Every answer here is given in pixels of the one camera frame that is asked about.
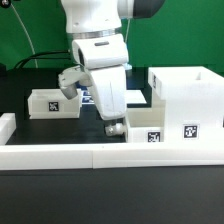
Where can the white drawer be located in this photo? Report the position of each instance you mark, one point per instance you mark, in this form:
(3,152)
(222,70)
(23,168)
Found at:
(52,104)
(144,125)

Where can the white U-shaped fence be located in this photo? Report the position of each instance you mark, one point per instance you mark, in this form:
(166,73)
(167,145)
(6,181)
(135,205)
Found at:
(115,155)

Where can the white drawer cabinet box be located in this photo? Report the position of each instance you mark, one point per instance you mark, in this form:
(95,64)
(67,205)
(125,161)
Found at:
(193,102)

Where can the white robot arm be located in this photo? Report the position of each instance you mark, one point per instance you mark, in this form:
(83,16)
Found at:
(100,52)

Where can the marker sheet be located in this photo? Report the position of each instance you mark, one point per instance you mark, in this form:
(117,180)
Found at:
(132,97)

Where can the white front drawer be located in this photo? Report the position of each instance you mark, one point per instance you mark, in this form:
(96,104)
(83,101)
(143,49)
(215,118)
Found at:
(144,125)

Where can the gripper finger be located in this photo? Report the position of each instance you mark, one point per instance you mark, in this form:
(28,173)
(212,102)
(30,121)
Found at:
(113,128)

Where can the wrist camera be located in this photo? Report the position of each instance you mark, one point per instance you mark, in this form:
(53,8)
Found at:
(68,79)

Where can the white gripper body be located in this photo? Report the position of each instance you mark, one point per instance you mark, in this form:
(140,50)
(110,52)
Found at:
(108,91)

